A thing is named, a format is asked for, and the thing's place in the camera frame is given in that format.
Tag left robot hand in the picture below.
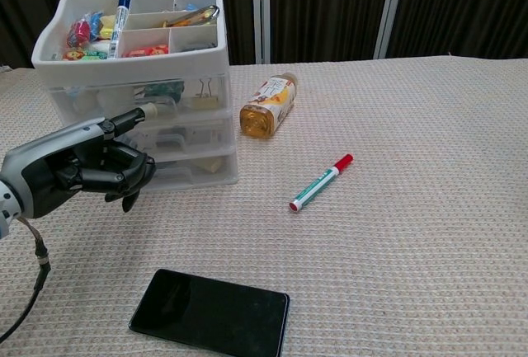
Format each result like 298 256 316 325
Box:
0 103 160 220

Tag clear plastic organizer tray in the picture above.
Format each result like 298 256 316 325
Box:
47 75 232 122

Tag white plastic drawer cabinet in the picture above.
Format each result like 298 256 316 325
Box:
31 0 240 191

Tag lion print green packet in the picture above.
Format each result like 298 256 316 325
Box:
62 49 109 62

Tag green printed small pack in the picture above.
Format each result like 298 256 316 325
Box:
142 81 185 101

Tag pink red wrapped candy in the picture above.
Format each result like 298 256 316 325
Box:
65 18 92 48

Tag red candy packet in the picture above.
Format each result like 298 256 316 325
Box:
123 43 171 59

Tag yellow wrapped candy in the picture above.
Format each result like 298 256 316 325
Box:
98 14 119 40

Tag white marker blue cap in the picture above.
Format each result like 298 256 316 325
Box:
107 0 133 60

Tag gold binder clip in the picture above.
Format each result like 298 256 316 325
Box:
187 78 219 110

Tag black smartphone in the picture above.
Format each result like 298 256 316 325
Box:
128 268 290 357

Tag amber tea bottle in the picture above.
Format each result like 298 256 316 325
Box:
239 71 299 139

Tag green marker red cap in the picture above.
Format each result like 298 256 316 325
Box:
287 153 355 214

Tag dark folding screen partition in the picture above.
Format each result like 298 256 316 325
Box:
0 0 528 68

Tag beige woven tablecloth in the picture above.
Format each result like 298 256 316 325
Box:
0 55 528 357

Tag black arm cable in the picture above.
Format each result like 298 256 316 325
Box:
0 216 53 344

